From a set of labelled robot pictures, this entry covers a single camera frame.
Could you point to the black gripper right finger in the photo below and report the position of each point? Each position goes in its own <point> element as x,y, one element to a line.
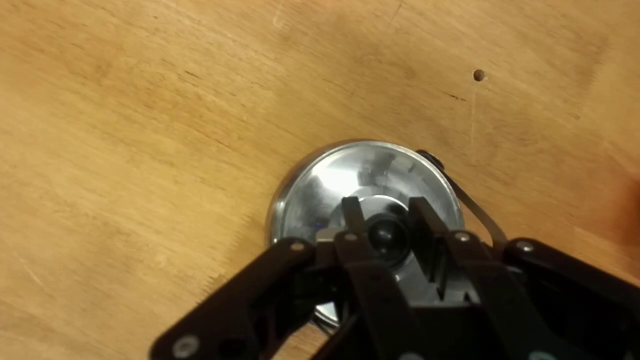
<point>533,307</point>

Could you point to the silver metal kettle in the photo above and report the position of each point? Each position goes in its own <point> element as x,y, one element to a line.
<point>481,212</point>

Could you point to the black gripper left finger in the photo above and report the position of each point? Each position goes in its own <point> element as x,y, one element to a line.
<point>267,300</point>

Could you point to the silver kettle lid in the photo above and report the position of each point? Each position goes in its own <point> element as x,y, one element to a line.
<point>333,186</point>

